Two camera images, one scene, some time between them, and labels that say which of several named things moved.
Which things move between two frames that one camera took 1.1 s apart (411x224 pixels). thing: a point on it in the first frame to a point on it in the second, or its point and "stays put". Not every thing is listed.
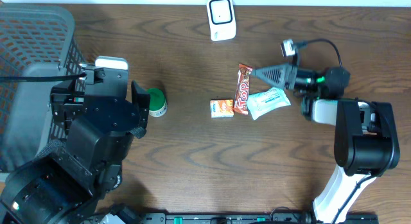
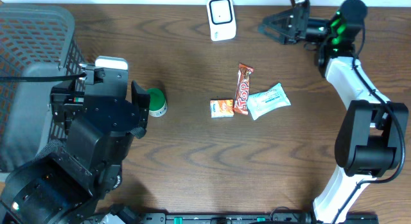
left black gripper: x=61 y=101 stays put
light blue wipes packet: x=265 y=103 stays put
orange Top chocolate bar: x=241 y=93 stays put
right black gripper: x=287 y=77 to x=298 y=27
